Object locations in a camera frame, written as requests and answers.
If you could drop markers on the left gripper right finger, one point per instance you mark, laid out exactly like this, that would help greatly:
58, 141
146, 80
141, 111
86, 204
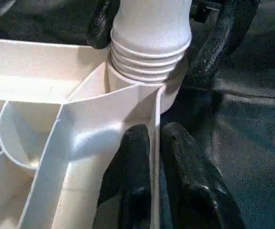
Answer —
192, 190

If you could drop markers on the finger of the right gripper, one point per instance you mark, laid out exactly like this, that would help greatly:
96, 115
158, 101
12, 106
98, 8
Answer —
101, 23

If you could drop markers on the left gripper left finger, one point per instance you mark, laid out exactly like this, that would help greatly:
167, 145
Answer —
132, 179

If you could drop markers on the black shiny mat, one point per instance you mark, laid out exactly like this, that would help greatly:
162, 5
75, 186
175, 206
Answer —
247, 143

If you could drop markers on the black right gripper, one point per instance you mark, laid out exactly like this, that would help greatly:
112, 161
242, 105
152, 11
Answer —
206, 9

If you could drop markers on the white plastic table top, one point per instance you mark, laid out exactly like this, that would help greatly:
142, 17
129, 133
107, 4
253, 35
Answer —
32, 71

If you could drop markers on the white plastic table leg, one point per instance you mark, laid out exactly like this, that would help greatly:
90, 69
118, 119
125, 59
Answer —
151, 28

